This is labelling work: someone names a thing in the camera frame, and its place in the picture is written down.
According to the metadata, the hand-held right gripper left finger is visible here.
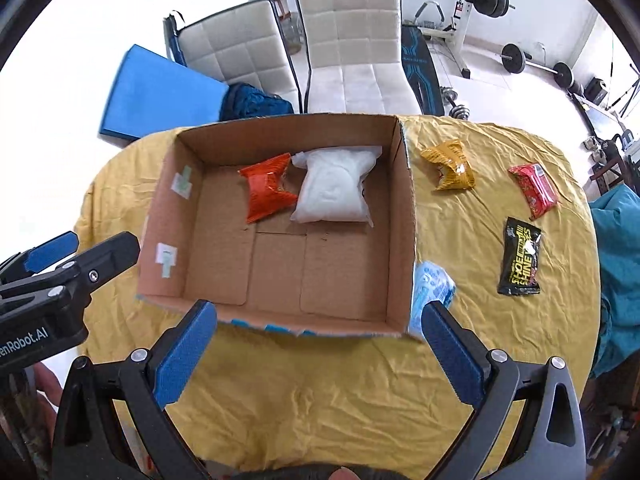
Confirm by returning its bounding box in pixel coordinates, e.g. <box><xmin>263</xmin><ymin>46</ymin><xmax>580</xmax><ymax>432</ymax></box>
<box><xmin>52</xmin><ymin>299</ymin><xmax>218</xmax><ymax>480</ymax></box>

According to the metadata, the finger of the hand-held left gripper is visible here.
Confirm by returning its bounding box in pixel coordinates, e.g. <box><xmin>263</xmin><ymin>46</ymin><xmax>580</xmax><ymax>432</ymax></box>
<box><xmin>0</xmin><ymin>231</ymin><xmax>80</xmax><ymax>287</ymax></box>
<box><xmin>0</xmin><ymin>232</ymin><xmax>141</xmax><ymax>307</ymax></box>

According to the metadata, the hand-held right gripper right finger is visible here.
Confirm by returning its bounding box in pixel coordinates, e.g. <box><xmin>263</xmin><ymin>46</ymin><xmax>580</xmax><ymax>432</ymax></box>
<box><xmin>420</xmin><ymin>301</ymin><xmax>587</xmax><ymax>480</ymax></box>

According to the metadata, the light blue tissue packet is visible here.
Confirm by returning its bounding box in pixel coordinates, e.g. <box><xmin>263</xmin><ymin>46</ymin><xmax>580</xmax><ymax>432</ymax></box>
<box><xmin>410</xmin><ymin>260</ymin><xmax>457</xmax><ymax>336</ymax></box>

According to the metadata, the cardboard box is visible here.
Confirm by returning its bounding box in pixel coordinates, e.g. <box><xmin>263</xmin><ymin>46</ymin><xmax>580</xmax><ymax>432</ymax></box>
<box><xmin>136</xmin><ymin>114</ymin><xmax>426</xmax><ymax>342</ymax></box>

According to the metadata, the black and yellow packet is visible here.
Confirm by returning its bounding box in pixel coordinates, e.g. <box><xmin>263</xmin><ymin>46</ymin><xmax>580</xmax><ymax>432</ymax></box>
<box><xmin>497</xmin><ymin>216</ymin><xmax>543</xmax><ymax>297</ymax></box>

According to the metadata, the yellow tablecloth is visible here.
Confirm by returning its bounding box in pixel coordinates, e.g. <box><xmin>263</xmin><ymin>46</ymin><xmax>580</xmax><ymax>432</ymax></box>
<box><xmin>74</xmin><ymin>115</ymin><xmax>601</xmax><ymax>480</ymax></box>

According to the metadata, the blue foam mat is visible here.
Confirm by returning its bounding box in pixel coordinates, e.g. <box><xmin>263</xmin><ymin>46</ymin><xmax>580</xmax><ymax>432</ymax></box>
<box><xmin>99</xmin><ymin>44</ymin><xmax>231</xmax><ymax>148</ymax></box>

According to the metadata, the orange-red foil packet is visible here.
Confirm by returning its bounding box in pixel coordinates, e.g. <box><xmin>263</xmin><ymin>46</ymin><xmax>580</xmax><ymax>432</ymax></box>
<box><xmin>239</xmin><ymin>154</ymin><xmax>300</xmax><ymax>224</ymax></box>

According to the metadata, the red snack packet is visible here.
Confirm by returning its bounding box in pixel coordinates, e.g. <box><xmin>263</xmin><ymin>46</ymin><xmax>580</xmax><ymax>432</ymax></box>
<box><xmin>507</xmin><ymin>162</ymin><xmax>558</xmax><ymax>221</ymax></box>

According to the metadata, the teal cloth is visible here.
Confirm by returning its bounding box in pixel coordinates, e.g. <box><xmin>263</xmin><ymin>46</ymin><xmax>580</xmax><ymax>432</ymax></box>
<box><xmin>589</xmin><ymin>185</ymin><xmax>640</xmax><ymax>380</ymax></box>

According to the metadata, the yellow foil packet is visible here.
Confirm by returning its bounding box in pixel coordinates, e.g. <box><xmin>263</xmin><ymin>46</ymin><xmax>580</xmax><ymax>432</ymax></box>
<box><xmin>420</xmin><ymin>141</ymin><xmax>476</xmax><ymax>192</ymax></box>

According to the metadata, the dark blue knitted cloth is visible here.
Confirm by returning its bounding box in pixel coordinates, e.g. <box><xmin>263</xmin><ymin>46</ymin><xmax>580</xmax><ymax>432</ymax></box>
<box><xmin>220</xmin><ymin>81</ymin><xmax>296</xmax><ymax>122</ymax></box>

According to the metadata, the white plastic pouch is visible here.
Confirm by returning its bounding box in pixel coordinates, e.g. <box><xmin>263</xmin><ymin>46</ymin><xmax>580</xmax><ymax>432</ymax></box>
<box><xmin>290</xmin><ymin>146</ymin><xmax>383</xmax><ymax>228</ymax></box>

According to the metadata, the white quilted chair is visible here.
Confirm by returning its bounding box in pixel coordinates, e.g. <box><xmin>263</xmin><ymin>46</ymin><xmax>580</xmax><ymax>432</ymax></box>
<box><xmin>292</xmin><ymin>0</ymin><xmax>420</xmax><ymax>116</ymax></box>
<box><xmin>164</xmin><ymin>0</ymin><xmax>301</xmax><ymax>111</ymax></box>

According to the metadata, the small black dumbbell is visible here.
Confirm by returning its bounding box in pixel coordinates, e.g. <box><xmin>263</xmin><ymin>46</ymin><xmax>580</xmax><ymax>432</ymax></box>
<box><xmin>440</xmin><ymin>87</ymin><xmax>472</xmax><ymax>121</ymax></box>

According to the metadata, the dark wooden chair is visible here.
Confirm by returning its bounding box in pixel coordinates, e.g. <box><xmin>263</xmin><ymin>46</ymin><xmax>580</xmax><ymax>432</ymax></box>
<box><xmin>589</xmin><ymin>129</ymin><xmax>637</xmax><ymax>193</ymax></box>

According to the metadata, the black and blue weight bench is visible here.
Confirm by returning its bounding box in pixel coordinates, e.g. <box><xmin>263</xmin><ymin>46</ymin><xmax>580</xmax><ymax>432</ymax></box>
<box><xmin>401</xmin><ymin>25</ymin><xmax>446</xmax><ymax>116</ymax></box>

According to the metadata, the short barbell with black plates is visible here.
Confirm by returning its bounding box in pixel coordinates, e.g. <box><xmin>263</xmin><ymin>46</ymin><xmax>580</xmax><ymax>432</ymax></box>
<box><xmin>501</xmin><ymin>42</ymin><xmax>574</xmax><ymax>88</ymax></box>

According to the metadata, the white weight rack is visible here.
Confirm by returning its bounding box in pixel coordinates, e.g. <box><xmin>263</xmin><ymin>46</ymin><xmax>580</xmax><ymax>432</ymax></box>
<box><xmin>447</xmin><ymin>0</ymin><xmax>475</xmax><ymax>80</ymax></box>

